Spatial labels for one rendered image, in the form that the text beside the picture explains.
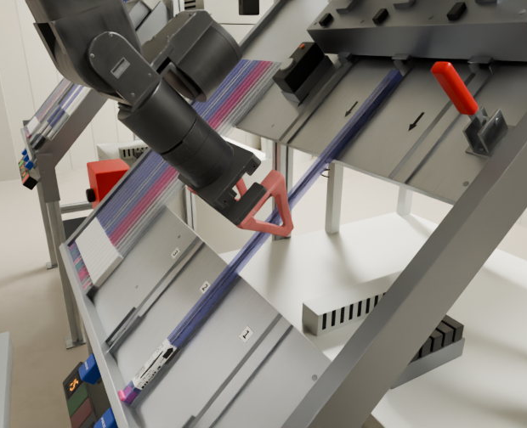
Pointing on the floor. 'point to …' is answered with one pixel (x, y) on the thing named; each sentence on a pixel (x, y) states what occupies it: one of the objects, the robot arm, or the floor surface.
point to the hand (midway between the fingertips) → (263, 214)
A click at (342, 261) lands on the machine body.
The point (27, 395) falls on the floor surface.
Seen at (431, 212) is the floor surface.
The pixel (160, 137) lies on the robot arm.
